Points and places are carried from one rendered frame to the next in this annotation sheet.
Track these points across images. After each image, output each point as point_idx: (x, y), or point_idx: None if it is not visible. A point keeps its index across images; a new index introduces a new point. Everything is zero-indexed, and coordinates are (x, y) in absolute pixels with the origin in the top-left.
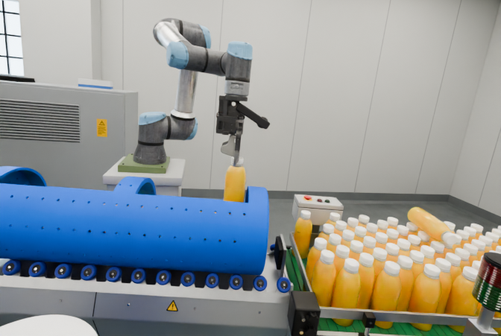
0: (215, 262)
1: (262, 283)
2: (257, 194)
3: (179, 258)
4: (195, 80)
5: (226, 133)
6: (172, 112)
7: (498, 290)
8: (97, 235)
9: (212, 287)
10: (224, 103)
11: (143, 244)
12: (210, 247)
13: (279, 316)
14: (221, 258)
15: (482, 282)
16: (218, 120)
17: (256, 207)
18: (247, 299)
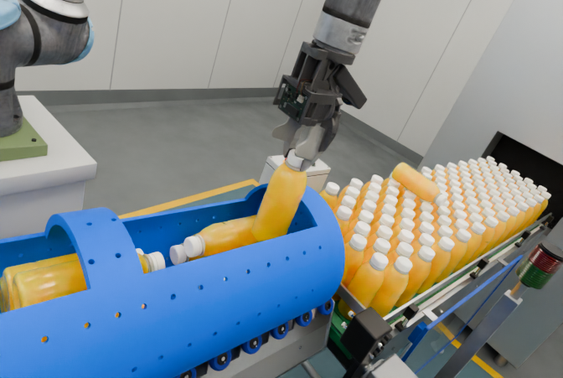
0: (277, 325)
1: (307, 315)
2: (318, 206)
3: (233, 346)
4: None
5: (312, 123)
6: None
7: (548, 275)
8: None
9: (255, 352)
10: (321, 66)
11: (185, 359)
12: (282, 312)
13: (317, 339)
14: (288, 318)
15: (536, 270)
16: (310, 101)
17: (329, 230)
18: (291, 341)
